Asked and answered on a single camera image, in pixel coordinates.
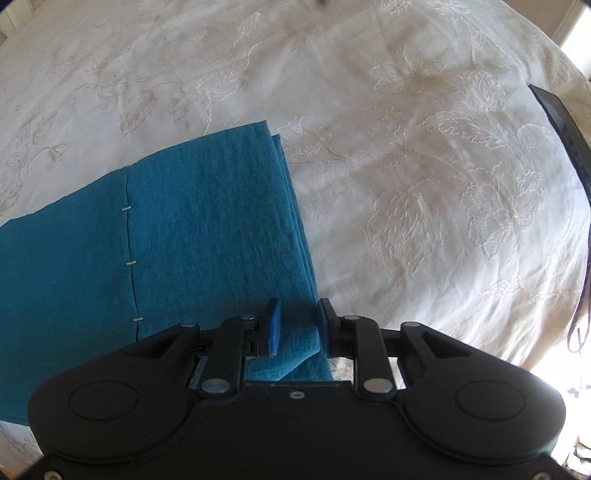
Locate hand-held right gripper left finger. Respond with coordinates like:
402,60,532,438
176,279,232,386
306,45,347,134
119,298,282,399

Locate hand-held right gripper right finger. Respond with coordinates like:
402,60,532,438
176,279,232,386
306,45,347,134
315,298,477,399

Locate teal pants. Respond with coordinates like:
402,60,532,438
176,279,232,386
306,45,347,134
0,120,339,428

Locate cream embroidered bedspread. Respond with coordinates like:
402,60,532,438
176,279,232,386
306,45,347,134
0,0,591,467

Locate black flat device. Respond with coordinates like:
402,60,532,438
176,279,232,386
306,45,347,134
528,84,591,200

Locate dark thin cable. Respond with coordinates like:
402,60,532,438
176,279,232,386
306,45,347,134
567,272,591,355

